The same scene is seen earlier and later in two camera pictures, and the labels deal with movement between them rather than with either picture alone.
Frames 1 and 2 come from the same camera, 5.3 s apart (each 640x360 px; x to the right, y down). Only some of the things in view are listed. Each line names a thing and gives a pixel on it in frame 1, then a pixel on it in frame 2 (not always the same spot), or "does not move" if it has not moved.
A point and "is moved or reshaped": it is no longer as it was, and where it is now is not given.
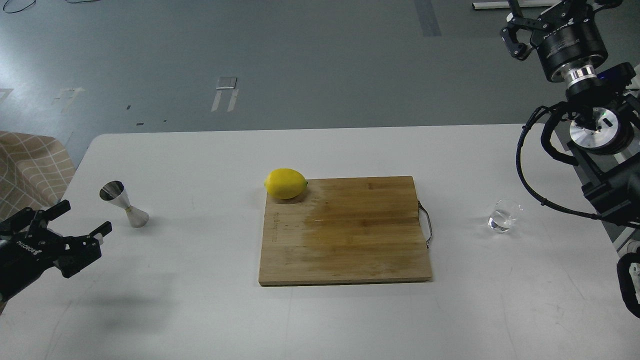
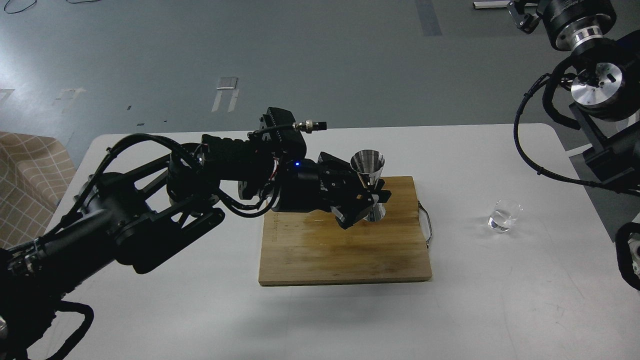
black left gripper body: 24,257 -> 305,185
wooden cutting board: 345,230 does not move
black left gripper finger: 29,219 -> 325,158
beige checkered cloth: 36,172 does not move
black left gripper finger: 78,252 -> 347,215
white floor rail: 502,4 does not move
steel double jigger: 114,191 is moved or reshaped
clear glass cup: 502,219 does not move
